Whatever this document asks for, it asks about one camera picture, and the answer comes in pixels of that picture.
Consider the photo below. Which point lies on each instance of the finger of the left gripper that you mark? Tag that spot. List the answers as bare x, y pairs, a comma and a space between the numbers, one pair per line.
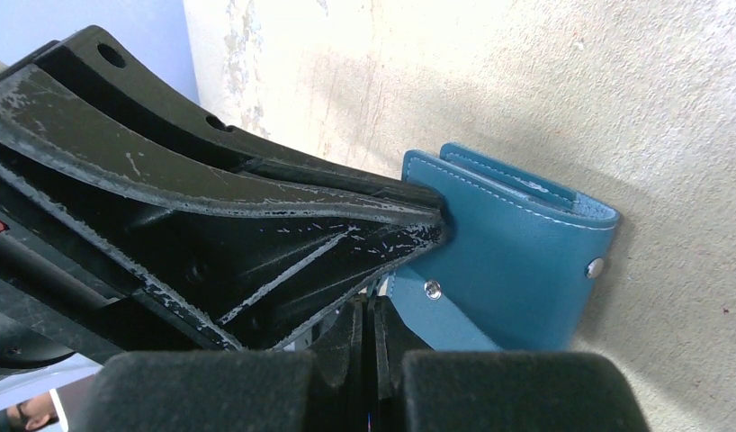
93, 65

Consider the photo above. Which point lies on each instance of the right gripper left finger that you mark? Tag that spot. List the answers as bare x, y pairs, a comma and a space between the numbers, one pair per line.
305, 390

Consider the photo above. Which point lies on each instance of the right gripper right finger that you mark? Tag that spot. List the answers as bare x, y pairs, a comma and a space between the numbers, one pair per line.
502, 391

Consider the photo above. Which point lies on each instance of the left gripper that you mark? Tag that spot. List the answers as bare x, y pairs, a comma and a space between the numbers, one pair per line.
121, 244

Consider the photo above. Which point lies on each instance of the blue card holder wallet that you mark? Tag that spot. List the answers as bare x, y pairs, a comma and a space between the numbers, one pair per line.
519, 266

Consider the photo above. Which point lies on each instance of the person in background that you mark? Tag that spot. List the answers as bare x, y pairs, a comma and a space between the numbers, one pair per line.
33, 414

